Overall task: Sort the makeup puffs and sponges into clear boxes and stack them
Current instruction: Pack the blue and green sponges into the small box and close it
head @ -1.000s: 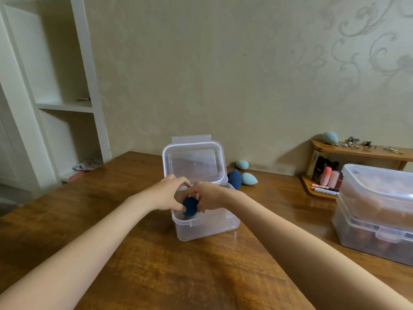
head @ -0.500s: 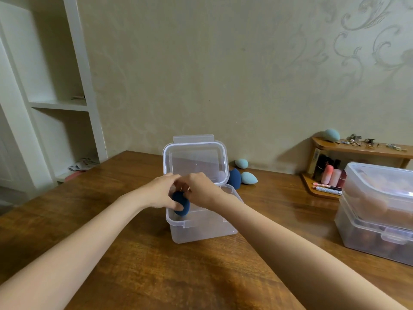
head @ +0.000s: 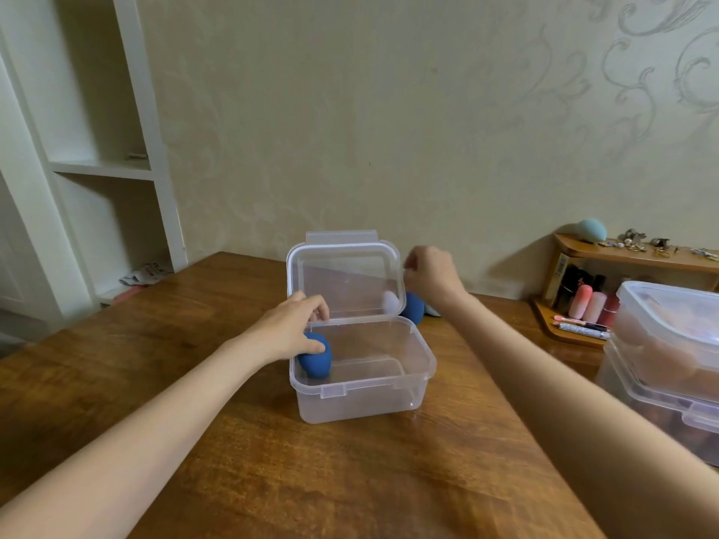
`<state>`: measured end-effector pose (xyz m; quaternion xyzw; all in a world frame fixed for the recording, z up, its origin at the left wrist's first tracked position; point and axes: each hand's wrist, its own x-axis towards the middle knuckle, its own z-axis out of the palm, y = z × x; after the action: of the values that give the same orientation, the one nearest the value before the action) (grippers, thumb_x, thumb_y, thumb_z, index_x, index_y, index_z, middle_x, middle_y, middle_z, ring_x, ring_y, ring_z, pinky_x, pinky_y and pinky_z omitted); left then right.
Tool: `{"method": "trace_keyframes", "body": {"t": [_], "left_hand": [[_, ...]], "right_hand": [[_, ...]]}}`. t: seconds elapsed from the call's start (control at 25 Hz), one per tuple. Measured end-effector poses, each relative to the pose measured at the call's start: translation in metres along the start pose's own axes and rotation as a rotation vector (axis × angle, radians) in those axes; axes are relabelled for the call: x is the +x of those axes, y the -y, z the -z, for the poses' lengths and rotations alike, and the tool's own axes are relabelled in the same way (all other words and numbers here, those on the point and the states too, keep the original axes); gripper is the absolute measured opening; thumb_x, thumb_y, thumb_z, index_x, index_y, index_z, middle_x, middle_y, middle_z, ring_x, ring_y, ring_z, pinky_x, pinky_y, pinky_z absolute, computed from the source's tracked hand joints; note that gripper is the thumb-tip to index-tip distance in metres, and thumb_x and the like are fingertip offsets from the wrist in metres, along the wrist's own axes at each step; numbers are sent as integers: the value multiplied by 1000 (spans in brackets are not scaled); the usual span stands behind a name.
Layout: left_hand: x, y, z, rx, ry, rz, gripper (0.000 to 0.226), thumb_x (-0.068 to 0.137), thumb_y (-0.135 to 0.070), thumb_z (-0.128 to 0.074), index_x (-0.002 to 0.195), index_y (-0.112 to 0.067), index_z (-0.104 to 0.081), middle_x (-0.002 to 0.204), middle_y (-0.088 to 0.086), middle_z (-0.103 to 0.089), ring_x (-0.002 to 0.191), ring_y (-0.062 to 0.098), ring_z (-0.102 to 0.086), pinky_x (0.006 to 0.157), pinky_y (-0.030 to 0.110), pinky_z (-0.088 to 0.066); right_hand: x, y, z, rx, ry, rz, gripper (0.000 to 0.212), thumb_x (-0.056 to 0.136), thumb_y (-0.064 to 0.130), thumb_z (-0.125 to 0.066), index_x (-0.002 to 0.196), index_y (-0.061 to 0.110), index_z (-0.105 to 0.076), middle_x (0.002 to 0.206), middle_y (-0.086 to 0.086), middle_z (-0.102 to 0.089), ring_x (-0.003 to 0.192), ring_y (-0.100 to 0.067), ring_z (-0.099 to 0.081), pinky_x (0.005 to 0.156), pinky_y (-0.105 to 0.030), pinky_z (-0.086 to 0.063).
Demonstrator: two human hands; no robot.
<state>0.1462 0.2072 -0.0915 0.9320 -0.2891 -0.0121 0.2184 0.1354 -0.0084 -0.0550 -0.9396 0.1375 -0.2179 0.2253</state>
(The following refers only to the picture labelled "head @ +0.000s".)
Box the pale pink cosmetic bottle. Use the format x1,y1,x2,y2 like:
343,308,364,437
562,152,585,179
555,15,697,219
582,291,608,325

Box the clear plastic box with lid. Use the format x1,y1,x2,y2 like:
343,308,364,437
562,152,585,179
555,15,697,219
286,230,438,425

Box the dark pink cosmetic bottle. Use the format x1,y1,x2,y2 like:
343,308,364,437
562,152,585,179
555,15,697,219
598,294,621,328

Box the yellowish cosmetic carton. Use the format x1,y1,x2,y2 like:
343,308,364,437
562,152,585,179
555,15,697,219
543,254,569,307

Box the teal makeup sponge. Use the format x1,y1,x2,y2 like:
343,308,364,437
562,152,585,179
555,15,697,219
575,218,609,243

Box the white shelf unit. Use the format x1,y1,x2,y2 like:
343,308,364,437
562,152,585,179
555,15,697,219
0,0,189,332

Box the pile of metal jewellery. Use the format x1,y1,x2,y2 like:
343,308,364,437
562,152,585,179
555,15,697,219
598,228,676,258

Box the person's right hand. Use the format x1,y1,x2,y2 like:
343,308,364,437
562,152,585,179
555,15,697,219
403,246,468,311

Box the clear storage box with sponges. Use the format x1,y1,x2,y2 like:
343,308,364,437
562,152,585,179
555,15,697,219
611,280,719,406

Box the wooden desk organiser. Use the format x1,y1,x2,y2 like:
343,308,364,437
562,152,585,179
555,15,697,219
531,232,719,349

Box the folded printed paper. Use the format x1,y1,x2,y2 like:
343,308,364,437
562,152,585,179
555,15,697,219
119,262,174,287

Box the pink cosmetic pencil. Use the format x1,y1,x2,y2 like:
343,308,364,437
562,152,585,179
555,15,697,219
553,314,611,332

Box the clear storage box dark contents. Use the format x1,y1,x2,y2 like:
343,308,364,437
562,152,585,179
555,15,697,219
595,337,719,468

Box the person's right forearm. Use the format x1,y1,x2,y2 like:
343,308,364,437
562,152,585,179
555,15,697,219
443,290,719,539

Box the person's left hand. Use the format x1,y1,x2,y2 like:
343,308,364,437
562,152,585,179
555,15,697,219
247,291,331,367

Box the black cosmetic tube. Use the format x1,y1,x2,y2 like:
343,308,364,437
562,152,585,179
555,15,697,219
555,265,581,313

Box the person's left forearm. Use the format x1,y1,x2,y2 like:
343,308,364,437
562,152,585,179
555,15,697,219
0,329,271,539

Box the blue makeup sponge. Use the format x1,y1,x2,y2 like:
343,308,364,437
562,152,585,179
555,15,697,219
297,331,334,380
400,292,426,326

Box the silver glitter cosmetic pen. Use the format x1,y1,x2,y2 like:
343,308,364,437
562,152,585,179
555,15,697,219
553,322,612,341

